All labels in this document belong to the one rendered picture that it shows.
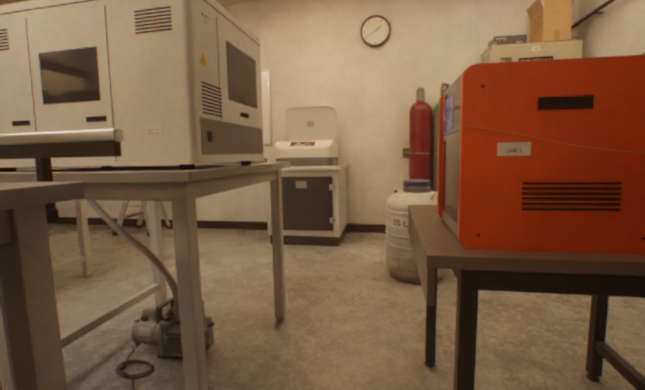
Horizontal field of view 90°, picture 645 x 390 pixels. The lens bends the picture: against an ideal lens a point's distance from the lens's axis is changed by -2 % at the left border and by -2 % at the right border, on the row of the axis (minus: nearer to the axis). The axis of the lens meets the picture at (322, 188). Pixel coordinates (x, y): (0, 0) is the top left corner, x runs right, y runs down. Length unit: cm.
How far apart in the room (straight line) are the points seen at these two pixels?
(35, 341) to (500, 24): 421
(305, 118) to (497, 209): 316
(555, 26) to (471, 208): 329
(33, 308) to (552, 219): 102
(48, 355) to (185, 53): 77
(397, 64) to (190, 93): 318
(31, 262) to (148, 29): 71
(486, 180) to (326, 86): 332
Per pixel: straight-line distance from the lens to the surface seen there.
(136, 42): 118
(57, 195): 69
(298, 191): 335
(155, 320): 187
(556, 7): 407
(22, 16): 150
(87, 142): 83
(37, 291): 74
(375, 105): 392
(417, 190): 251
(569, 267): 88
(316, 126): 382
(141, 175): 107
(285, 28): 431
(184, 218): 105
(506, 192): 86
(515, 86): 87
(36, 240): 73
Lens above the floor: 94
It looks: 6 degrees down
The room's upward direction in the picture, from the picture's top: 1 degrees counter-clockwise
